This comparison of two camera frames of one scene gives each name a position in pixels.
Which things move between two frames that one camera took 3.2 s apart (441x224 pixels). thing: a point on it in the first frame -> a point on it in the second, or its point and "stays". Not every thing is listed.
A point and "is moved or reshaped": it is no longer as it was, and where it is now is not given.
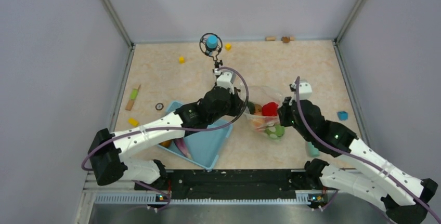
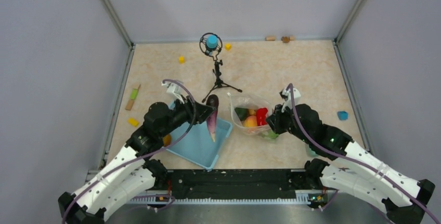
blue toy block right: (342, 115) stays
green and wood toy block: (133, 95) stays
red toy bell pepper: (270, 109) is moved or reshaped
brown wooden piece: (285, 39) stays
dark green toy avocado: (251, 107) is moved or reshaped
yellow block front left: (133, 121) stays
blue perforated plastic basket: (173, 106) is moved or reshaped
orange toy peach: (258, 122) -> (250, 121)
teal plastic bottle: (313, 152) stays
